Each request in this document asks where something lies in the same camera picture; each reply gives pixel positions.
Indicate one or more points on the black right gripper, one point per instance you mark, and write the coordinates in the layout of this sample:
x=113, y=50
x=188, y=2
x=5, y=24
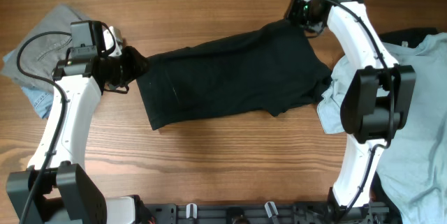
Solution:
x=292, y=14

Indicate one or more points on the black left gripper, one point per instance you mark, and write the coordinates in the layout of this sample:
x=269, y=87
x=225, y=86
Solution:
x=137, y=68

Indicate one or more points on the black shorts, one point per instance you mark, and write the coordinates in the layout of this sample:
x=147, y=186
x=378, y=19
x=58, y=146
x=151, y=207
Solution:
x=272, y=69

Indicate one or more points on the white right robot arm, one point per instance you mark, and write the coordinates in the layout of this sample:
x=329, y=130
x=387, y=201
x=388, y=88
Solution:
x=376, y=103

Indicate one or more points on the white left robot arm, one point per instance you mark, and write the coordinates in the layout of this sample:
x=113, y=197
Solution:
x=55, y=188

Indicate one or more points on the folded grey trousers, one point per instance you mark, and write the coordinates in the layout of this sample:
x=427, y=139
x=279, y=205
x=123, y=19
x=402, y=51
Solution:
x=41, y=56

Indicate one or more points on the folded blue jeans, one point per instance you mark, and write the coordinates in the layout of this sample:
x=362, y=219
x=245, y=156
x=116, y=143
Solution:
x=40, y=100

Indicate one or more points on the black garment under t-shirt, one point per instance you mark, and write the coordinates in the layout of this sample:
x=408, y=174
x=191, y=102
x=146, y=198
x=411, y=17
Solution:
x=408, y=37

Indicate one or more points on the light blue t-shirt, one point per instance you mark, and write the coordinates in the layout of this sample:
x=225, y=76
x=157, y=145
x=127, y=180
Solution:
x=413, y=170

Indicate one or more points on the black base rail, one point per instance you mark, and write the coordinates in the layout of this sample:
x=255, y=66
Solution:
x=268, y=213

